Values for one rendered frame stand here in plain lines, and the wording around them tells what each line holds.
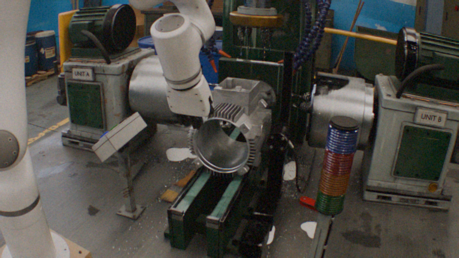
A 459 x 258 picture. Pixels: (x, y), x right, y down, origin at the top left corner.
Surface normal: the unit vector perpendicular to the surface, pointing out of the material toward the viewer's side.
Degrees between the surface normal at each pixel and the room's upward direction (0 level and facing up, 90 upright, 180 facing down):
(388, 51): 90
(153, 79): 58
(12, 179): 31
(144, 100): 88
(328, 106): 66
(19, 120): 75
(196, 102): 119
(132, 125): 50
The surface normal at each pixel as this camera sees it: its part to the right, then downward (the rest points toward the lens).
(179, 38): 0.49, 0.65
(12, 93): 0.82, -0.10
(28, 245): 0.54, 0.42
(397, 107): -0.29, 0.37
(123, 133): 0.76, -0.47
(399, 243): 0.03, -0.91
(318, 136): -0.28, 0.67
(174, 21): -0.09, -0.61
